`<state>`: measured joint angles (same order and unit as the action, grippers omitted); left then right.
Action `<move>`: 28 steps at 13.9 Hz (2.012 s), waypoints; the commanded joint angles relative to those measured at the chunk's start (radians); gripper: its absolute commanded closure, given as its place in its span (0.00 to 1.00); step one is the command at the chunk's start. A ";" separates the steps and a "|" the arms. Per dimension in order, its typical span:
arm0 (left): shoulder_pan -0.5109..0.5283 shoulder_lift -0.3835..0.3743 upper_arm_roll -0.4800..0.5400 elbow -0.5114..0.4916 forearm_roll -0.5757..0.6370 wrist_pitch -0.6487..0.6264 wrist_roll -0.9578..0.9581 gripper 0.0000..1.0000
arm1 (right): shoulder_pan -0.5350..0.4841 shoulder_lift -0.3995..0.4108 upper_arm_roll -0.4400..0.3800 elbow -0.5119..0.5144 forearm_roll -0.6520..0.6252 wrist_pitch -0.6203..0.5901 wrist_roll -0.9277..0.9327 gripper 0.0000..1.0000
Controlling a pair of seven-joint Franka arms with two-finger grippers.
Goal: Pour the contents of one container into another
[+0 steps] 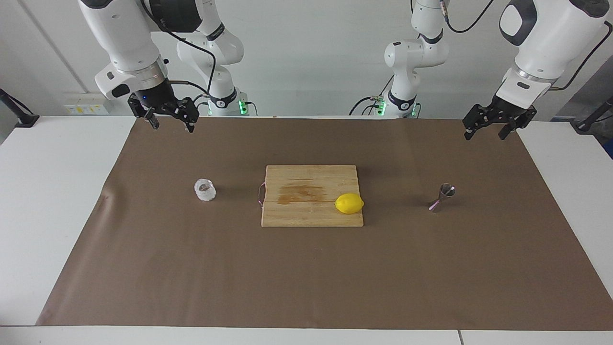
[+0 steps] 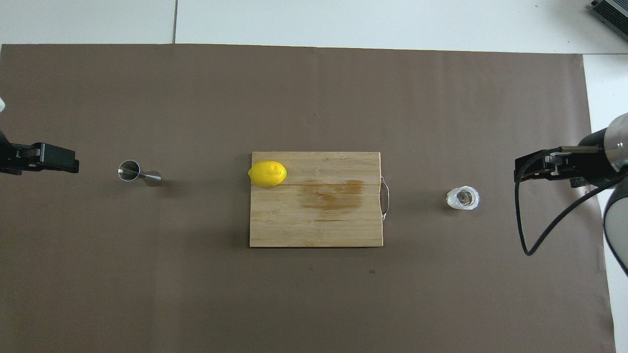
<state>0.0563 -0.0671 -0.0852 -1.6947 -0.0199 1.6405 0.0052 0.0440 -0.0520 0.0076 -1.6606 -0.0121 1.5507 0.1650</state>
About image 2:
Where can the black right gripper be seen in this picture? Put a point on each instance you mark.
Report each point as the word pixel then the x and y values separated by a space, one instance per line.
pixel 596 159

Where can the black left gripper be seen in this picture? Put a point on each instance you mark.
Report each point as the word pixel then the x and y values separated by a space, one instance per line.
pixel 6 157

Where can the steel double jigger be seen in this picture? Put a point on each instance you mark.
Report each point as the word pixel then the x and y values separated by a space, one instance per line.
pixel 129 170

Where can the clear textured glass cup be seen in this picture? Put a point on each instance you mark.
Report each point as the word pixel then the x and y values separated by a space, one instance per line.
pixel 462 198

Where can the brown paper table mat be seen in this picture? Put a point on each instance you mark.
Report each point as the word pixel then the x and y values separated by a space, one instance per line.
pixel 196 98

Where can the grey ribbed metal device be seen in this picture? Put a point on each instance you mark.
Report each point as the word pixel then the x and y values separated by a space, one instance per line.
pixel 613 12

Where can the yellow lemon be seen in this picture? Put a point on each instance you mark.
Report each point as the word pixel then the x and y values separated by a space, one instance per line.
pixel 267 174

